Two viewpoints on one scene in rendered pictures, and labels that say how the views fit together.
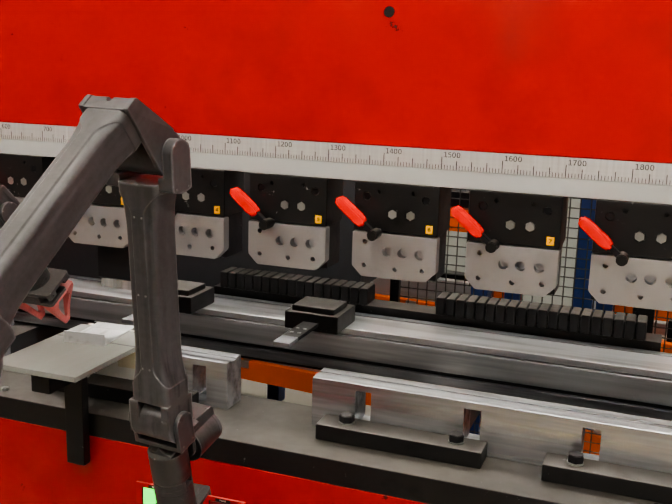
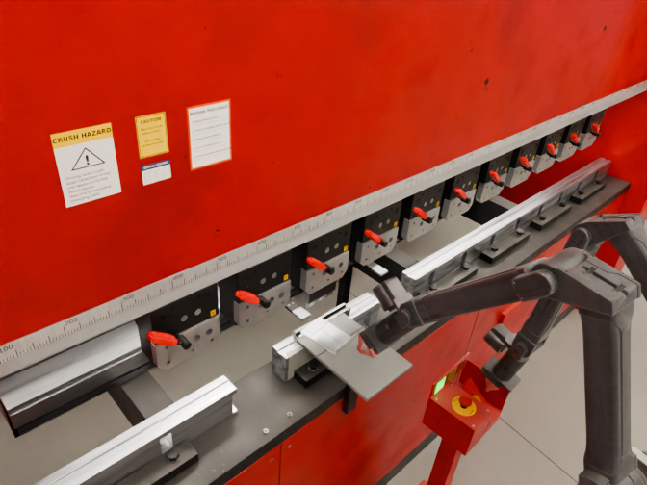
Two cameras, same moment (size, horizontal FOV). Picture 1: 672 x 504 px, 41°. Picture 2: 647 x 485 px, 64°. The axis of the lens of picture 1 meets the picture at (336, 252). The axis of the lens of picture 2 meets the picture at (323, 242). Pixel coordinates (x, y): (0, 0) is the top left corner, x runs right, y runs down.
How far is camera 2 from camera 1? 2.01 m
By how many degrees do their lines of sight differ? 64
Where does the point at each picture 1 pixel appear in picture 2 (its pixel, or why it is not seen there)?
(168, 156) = not seen: hidden behind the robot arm
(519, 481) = (490, 269)
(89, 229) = (323, 279)
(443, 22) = (502, 82)
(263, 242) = (414, 229)
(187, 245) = (378, 252)
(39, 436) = (323, 418)
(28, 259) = not seen: outside the picture
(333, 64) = (460, 117)
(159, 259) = not seen: hidden behind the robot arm
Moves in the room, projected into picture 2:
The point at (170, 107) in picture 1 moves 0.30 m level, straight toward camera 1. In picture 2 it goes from (380, 174) to (504, 197)
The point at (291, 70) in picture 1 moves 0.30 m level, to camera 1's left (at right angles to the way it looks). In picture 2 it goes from (443, 127) to (407, 166)
